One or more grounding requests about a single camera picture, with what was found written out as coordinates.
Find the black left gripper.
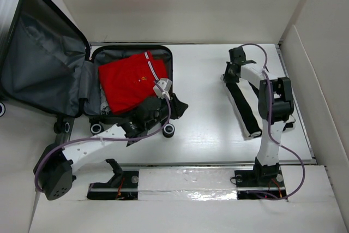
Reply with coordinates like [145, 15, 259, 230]
[146, 92, 187, 131]

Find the black white striped shirt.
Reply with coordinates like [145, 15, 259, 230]
[219, 73, 297, 139]

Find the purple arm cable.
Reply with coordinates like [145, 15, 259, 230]
[34, 80, 172, 193]
[239, 43, 306, 200]

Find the aluminium mounting rail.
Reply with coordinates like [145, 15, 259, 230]
[88, 160, 300, 194]

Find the red polo shirt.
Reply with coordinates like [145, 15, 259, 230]
[98, 51, 169, 115]

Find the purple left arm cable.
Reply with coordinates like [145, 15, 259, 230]
[34, 80, 172, 193]

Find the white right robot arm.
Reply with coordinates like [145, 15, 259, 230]
[222, 44, 294, 186]

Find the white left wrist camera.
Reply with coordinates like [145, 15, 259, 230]
[153, 78, 172, 99]

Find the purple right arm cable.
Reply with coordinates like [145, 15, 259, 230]
[239, 43, 306, 200]

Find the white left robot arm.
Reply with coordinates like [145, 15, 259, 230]
[33, 94, 189, 201]

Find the newspaper print cloth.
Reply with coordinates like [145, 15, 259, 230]
[100, 86, 112, 115]

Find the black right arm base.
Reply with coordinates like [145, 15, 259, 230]
[230, 162, 286, 200]

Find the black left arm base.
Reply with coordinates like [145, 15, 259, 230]
[87, 159, 139, 201]

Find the black white space suitcase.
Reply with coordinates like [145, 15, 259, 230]
[1, 0, 173, 135]

